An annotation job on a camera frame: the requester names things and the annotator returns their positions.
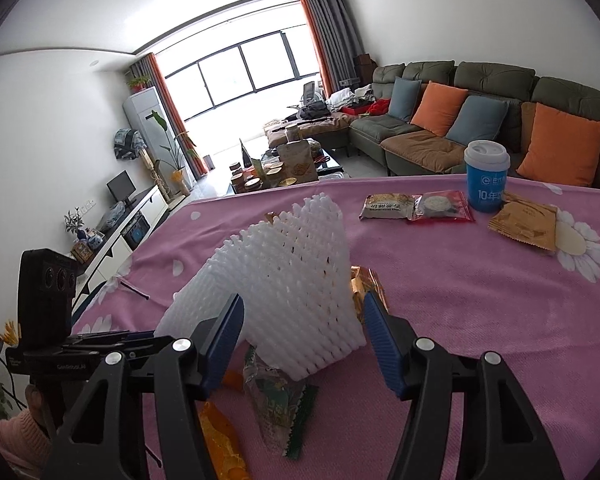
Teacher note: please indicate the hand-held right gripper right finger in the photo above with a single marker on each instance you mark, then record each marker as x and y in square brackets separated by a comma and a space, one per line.
[380, 340]

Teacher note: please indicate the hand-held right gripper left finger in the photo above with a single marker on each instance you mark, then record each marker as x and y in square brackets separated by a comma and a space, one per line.
[225, 345]

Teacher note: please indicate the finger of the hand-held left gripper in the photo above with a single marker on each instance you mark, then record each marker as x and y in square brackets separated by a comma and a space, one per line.
[130, 349]
[105, 336]

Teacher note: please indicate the gold foil wrapper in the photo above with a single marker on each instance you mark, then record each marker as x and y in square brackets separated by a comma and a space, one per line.
[365, 282]

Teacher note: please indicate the green clear snack wrapper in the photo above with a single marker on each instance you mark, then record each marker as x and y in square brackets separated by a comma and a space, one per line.
[275, 400]

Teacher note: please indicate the orange snack wrapper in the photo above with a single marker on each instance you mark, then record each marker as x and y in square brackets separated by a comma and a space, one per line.
[220, 440]

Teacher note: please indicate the white foam fruit net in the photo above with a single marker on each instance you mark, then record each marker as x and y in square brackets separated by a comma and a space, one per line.
[290, 270]

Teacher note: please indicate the person's left forearm pink sleeve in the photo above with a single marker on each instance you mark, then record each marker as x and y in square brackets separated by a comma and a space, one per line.
[10, 440]

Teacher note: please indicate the yellow wheat in dark vase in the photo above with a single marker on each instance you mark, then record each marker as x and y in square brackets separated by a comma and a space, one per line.
[11, 332]

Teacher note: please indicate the thin black strip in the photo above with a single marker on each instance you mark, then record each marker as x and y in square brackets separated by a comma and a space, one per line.
[135, 290]

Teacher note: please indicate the pink floral blanket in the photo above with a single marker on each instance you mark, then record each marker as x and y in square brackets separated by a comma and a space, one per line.
[455, 310]

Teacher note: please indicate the blue white ceramic jar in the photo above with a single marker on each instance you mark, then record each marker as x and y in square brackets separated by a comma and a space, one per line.
[96, 241]

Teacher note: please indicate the small plant in vase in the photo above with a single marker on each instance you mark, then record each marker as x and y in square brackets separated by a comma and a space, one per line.
[75, 222]

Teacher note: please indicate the white black tv cabinet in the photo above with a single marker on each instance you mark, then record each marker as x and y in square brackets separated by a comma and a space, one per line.
[130, 240]

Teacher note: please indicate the clear plastic bag blue contents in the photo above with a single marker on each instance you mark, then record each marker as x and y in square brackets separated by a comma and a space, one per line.
[114, 215]

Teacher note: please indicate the grey snack packet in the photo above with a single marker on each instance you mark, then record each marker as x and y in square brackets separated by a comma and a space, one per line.
[385, 207]

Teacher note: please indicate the black monitor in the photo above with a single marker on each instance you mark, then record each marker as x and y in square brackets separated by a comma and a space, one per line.
[120, 186]

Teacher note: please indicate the red clear snack packet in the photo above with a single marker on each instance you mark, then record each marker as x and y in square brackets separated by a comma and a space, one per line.
[440, 206]

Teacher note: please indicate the wooden floor stand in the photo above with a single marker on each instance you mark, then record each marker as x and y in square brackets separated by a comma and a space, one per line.
[156, 175]

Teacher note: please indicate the tall leafy plant yellow vase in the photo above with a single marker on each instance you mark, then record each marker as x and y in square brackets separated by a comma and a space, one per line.
[180, 180]

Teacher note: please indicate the small grey bin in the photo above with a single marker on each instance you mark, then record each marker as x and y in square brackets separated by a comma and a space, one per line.
[210, 164]

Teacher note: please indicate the brown snack packet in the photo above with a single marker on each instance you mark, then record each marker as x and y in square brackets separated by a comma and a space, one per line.
[520, 222]

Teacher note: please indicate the blue patterned jacket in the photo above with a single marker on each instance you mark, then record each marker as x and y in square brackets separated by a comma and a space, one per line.
[129, 144]

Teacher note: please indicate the dark coffee table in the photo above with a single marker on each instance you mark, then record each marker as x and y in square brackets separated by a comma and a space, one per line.
[330, 160]

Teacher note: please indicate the blue white paper cup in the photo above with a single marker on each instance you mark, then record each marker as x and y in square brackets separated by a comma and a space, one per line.
[485, 180]

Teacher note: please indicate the brown paper bag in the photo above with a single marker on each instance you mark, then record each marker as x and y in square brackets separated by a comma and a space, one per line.
[297, 162]

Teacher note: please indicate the brown sofa mat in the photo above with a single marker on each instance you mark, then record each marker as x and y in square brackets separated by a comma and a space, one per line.
[425, 147]

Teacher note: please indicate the white standing air conditioner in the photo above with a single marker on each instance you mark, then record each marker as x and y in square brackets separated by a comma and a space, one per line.
[142, 115]

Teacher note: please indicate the brown covered chaise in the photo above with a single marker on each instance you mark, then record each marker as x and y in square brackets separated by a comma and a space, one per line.
[325, 127]

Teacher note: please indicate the red cloth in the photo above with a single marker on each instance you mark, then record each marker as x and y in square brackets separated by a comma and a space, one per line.
[379, 107]

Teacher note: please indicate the orange grey curtain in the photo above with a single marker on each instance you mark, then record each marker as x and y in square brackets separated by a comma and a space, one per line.
[330, 35]
[167, 105]

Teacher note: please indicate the small orange cushion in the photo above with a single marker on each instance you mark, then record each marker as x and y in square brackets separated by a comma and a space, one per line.
[437, 107]

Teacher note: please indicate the black bag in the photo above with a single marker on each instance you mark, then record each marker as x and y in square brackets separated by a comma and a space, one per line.
[312, 110]

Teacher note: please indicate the large blue-grey cushion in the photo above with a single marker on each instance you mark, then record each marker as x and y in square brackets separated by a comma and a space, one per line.
[477, 120]

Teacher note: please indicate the small blue-grey cushion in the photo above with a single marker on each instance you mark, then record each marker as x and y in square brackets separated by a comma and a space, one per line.
[405, 97]

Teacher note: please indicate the white clothes pile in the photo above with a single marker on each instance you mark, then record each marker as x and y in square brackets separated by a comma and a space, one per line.
[347, 97]

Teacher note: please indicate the small green potted plant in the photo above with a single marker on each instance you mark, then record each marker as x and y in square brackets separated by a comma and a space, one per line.
[137, 82]

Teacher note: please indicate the office chair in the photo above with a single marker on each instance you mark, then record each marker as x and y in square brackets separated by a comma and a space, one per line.
[310, 91]

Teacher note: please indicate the large orange cushion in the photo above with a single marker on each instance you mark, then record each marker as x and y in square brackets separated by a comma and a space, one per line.
[560, 145]

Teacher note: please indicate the large window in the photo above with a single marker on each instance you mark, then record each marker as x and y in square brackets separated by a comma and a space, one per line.
[240, 70]

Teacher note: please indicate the green sofa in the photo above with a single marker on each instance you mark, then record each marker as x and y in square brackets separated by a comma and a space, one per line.
[485, 75]

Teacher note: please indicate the picture frame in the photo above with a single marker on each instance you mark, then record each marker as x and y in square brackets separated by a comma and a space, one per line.
[81, 252]

